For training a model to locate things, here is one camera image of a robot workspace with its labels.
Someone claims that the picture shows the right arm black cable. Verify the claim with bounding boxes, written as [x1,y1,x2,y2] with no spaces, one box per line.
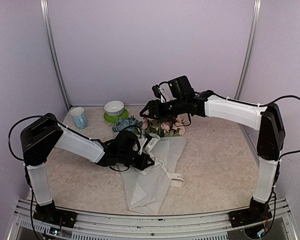
[261,94,300,156]

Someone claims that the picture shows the green plate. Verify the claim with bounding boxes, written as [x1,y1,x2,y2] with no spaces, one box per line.
[103,109,129,123]

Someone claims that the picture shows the cream printed ribbon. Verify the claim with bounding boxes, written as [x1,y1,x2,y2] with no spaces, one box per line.
[138,133,185,188]

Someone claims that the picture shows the white ceramic bowl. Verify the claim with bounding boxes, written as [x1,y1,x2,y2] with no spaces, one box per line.
[104,100,125,117]

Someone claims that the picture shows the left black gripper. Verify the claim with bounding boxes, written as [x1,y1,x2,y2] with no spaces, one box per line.
[118,150,155,171]

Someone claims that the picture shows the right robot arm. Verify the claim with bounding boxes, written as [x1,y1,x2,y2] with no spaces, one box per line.
[139,75,286,228]

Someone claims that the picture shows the front aluminium rail base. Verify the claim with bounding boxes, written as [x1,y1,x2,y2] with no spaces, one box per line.
[7,197,300,240]

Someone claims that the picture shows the blue fake flower bunch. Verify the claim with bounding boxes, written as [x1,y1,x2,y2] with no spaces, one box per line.
[112,115,143,133]

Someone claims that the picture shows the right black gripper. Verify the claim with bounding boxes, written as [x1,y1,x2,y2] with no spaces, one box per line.
[140,96,186,121]

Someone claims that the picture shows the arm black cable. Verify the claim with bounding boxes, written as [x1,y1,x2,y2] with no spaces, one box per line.
[261,94,300,156]
[7,115,63,162]

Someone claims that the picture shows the light blue mug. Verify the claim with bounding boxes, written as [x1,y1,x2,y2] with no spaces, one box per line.
[70,107,88,130]

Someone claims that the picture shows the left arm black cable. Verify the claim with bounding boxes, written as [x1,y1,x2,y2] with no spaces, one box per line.
[7,115,63,162]

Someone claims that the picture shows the right aluminium frame post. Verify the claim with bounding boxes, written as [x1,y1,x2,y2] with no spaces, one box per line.
[234,0,262,100]

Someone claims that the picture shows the pink fake flower bunch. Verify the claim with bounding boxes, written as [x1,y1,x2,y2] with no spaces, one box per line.
[141,116,185,138]

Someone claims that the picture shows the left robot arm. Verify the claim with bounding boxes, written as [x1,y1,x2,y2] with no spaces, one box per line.
[20,113,155,229]

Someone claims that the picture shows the left aluminium frame post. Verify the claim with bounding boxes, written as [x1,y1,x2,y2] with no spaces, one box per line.
[39,0,72,111]

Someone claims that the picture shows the aluminium frame post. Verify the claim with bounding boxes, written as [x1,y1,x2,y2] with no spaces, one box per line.
[39,0,72,111]
[234,0,262,100]

